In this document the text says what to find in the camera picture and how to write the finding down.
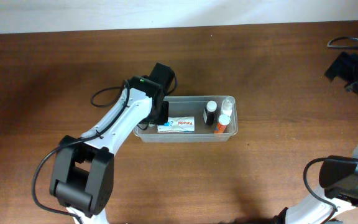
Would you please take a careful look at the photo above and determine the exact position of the white Panadol box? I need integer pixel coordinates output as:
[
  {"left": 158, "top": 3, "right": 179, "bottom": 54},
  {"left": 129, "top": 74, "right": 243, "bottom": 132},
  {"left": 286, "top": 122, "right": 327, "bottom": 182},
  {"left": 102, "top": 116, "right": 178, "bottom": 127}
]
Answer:
[{"left": 157, "top": 116, "right": 195, "bottom": 133}]

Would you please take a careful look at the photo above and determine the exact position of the clear plastic container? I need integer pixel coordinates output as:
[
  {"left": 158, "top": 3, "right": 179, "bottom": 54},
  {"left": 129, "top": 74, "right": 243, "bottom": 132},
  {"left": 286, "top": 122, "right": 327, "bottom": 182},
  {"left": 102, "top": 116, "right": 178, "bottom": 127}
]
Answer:
[{"left": 133, "top": 95, "right": 238, "bottom": 142}]

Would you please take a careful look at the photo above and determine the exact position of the dark bottle white cap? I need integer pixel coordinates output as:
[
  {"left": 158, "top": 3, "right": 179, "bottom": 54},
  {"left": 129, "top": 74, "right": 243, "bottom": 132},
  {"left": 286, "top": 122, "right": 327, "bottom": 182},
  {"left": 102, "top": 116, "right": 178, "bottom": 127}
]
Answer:
[{"left": 203, "top": 101, "right": 217, "bottom": 126}]

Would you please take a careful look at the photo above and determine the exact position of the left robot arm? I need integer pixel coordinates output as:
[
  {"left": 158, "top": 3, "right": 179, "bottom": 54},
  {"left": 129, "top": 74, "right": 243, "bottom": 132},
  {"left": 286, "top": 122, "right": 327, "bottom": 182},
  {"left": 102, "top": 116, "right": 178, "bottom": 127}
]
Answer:
[{"left": 50, "top": 63, "right": 177, "bottom": 223}]

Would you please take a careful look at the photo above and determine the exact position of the white spray bottle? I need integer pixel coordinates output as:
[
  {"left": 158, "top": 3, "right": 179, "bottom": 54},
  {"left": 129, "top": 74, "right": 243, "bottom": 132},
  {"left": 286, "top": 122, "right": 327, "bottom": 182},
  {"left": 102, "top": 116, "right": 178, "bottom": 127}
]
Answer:
[{"left": 220, "top": 96, "right": 236, "bottom": 116}]

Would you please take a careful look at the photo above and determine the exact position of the orange tube white cap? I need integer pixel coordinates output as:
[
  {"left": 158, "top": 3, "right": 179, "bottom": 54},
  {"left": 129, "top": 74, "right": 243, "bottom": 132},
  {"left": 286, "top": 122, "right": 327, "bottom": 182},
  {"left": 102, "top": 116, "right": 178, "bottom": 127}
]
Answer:
[{"left": 214, "top": 114, "right": 231, "bottom": 134}]

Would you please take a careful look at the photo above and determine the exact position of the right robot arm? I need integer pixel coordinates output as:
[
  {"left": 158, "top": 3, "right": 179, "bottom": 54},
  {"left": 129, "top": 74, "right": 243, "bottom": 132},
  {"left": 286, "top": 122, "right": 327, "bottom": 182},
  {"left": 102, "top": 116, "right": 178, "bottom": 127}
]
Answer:
[{"left": 269, "top": 40, "right": 358, "bottom": 223}]

